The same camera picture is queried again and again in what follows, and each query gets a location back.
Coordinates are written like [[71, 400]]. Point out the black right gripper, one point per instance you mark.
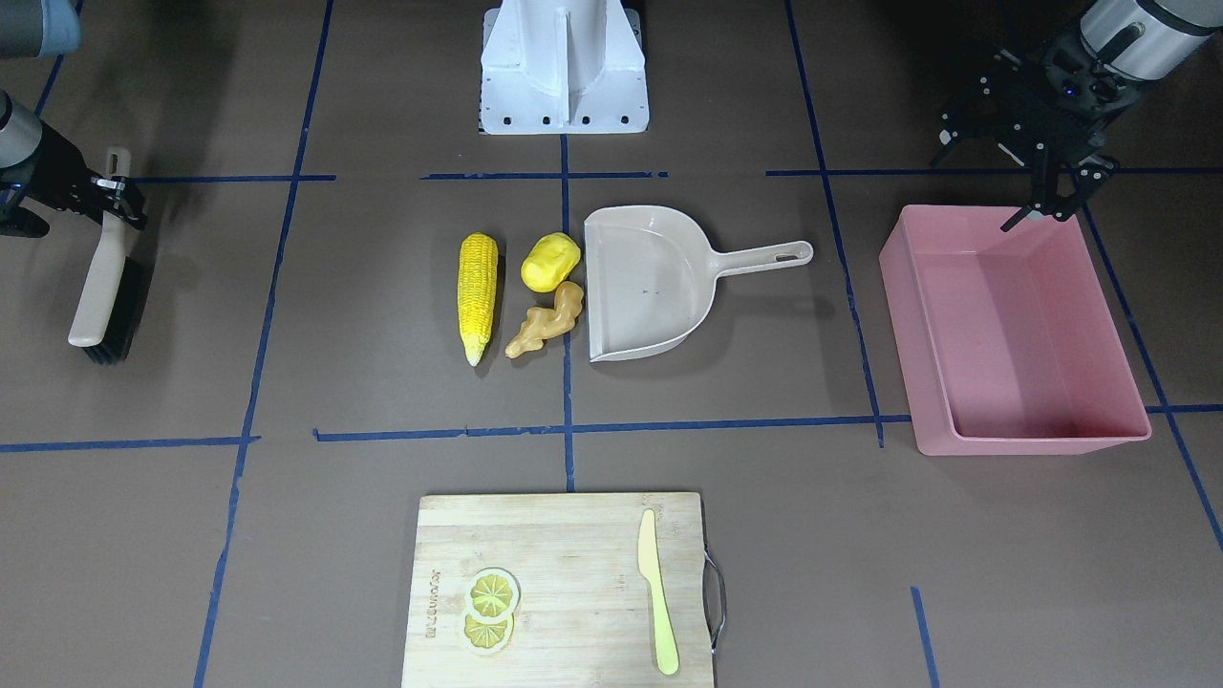
[[50, 170]]

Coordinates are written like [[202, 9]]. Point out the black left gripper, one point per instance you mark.
[[1020, 107]]

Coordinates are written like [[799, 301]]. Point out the beige black bristle brush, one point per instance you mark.
[[112, 298]]

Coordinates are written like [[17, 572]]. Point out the yellow toy corn cob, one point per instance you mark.
[[476, 292]]

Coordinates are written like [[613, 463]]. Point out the beige plastic dustpan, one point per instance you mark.
[[652, 278]]

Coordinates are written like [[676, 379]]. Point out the tan toy ginger root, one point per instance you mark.
[[542, 324]]

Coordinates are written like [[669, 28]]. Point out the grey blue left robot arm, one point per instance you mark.
[[1142, 39]]

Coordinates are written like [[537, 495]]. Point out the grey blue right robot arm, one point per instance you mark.
[[36, 35]]

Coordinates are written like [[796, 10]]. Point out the pink plastic bin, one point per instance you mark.
[[1006, 344]]

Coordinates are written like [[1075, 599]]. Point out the upper lemon slice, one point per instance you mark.
[[492, 595]]

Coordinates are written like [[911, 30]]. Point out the lemon slice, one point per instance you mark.
[[487, 637], [492, 595]]

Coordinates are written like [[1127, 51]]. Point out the lower lemon slice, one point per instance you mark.
[[487, 637]]

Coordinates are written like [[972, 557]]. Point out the yellow-green plastic knife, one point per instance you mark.
[[648, 562]]

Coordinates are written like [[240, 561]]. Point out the bamboo cutting board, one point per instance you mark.
[[584, 616]]

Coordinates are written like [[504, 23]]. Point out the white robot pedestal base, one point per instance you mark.
[[563, 68]]

